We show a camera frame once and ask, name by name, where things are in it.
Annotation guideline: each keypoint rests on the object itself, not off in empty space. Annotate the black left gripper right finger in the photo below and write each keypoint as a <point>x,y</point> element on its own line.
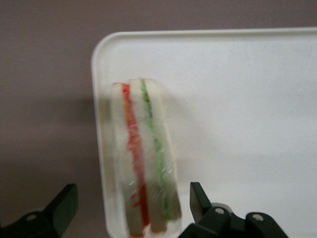
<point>223,225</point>

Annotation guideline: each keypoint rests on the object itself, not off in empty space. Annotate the triangle sandwich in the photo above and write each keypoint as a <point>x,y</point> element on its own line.
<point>146,158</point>

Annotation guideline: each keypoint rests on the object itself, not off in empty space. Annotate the cream plastic tray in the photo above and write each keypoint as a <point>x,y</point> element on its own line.
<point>235,111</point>

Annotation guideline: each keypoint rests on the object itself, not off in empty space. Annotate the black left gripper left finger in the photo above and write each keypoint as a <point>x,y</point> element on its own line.
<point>47,220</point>

